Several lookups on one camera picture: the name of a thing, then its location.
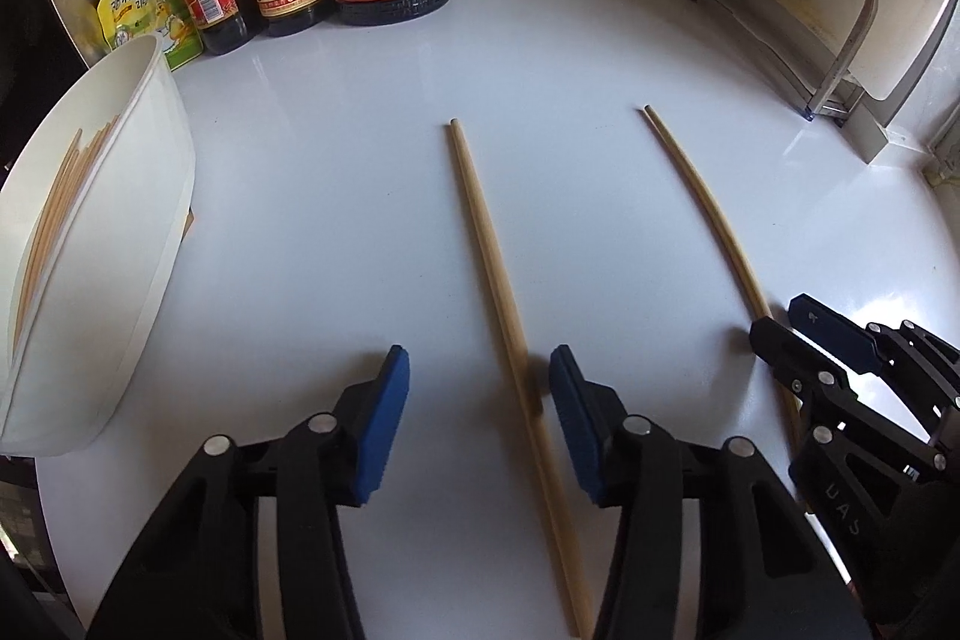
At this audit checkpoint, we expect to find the white plastic chopstick container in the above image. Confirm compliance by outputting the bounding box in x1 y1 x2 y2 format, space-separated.
2 34 195 458

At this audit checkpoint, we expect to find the yellow green seasoning pouch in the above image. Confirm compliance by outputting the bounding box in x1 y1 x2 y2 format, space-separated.
96 0 205 70

